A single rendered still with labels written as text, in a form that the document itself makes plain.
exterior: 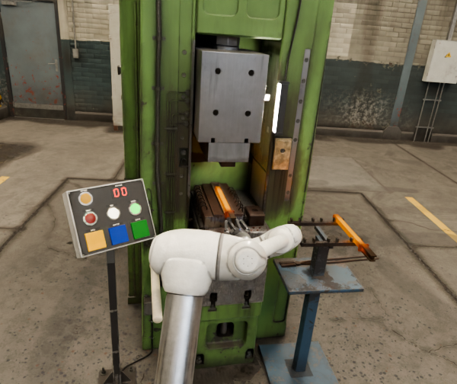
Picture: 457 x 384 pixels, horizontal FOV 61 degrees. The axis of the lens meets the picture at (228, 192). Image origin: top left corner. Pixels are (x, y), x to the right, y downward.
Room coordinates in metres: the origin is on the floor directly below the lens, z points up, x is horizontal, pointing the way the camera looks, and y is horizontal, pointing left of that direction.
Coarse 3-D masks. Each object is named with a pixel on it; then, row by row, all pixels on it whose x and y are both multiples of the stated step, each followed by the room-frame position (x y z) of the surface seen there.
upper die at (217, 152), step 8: (200, 144) 1.98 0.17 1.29; (208, 144) 1.76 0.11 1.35; (216, 144) 1.76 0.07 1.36; (224, 144) 1.77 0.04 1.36; (232, 144) 1.78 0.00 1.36; (240, 144) 1.79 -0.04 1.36; (248, 144) 1.80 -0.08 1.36; (208, 152) 1.75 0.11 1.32; (216, 152) 1.76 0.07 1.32; (224, 152) 1.77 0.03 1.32; (232, 152) 1.78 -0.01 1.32; (240, 152) 1.79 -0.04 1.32; (248, 152) 1.80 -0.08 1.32; (208, 160) 1.75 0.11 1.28; (216, 160) 1.76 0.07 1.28; (224, 160) 1.77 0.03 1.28; (232, 160) 1.78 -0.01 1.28; (240, 160) 1.79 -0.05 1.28
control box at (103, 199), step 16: (80, 192) 1.47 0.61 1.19; (96, 192) 1.51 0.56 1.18; (112, 192) 1.54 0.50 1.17; (128, 192) 1.58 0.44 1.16; (144, 192) 1.62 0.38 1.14; (80, 208) 1.44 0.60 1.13; (96, 208) 1.47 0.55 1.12; (128, 208) 1.55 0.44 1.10; (144, 208) 1.59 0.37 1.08; (80, 224) 1.40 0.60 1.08; (96, 224) 1.44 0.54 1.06; (112, 224) 1.47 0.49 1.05; (128, 224) 1.51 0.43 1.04; (80, 240) 1.37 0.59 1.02; (144, 240) 1.51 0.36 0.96; (80, 256) 1.35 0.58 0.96
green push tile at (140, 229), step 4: (144, 220) 1.55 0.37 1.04; (132, 224) 1.51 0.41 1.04; (136, 224) 1.52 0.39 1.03; (140, 224) 1.53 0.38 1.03; (144, 224) 1.54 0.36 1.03; (132, 228) 1.50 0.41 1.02; (136, 228) 1.51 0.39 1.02; (140, 228) 1.52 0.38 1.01; (144, 228) 1.53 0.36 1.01; (148, 228) 1.54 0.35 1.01; (136, 232) 1.50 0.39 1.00; (140, 232) 1.51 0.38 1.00; (144, 232) 1.52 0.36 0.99; (148, 232) 1.53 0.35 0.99; (136, 236) 1.49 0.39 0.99; (140, 236) 1.50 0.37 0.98; (144, 236) 1.51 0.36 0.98
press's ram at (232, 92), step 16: (208, 48) 1.97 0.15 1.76; (208, 64) 1.75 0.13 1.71; (224, 64) 1.76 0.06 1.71; (240, 64) 1.78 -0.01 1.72; (256, 64) 1.80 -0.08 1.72; (208, 80) 1.75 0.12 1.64; (224, 80) 1.76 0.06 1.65; (240, 80) 1.78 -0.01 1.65; (256, 80) 1.80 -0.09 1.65; (208, 96) 1.75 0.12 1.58; (224, 96) 1.77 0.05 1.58; (240, 96) 1.78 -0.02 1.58; (256, 96) 1.80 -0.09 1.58; (208, 112) 1.75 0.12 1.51; (224, 112) 1.77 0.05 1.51; (240, 112) 1.78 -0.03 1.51; (256, 112) 1.80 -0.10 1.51; (192, 128) 1.95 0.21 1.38; (208, 128) 1.75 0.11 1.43; (224, 128) 1.77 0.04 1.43; (240, 128) 1.79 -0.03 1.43; (256, 128) 1.80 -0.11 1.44
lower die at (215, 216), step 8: (208, 184) 2.16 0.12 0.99; (224, 184) 2.18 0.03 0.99; (208, 192) 2.05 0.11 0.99; (224, 192) 2.04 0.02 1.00; (200, 200) 1.94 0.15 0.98; (208, 200) 1.93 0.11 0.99; (216, 200) 1.94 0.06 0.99; (232, 200) 1.95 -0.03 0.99; (208, 208) 1.85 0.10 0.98; (216, 208) 1.84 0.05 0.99; (232, 208) 1.85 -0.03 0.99; (208, 216) 1.76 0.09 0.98; (216, 216) 1.77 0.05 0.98; (224, 216) 1.77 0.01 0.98; (240, 216) 1.79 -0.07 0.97; (208, 224) 1.76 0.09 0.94; (216, 224) 1.77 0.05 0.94; (224, 224) 1.78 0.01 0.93
